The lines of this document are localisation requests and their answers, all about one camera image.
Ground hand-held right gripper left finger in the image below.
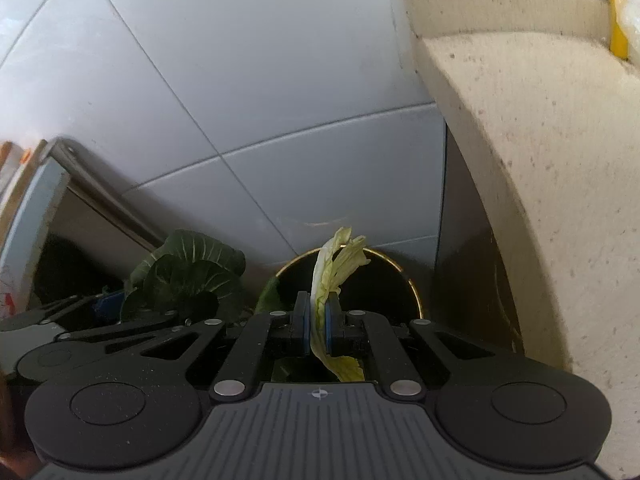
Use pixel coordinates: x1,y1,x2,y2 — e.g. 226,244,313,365
115,291,312,403

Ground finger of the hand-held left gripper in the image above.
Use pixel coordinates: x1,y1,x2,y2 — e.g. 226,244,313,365
0,293,126,332
54,310,211,354

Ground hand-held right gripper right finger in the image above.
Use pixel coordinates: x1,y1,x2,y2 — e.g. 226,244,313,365
324,295,552,404

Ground napa cabbage leaf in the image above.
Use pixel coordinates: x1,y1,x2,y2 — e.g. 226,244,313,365
309,226,372,382

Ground black trash bin gold rim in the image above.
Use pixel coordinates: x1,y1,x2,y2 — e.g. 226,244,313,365
254,247,426,382

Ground green leafy vegetable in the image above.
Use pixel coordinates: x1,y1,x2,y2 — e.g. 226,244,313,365
119,229,247,324

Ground metal cabinet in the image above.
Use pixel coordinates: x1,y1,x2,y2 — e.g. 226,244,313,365
0,137,167,312

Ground yellow pipe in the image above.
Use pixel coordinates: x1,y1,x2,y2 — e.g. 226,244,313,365
602,0,629,59

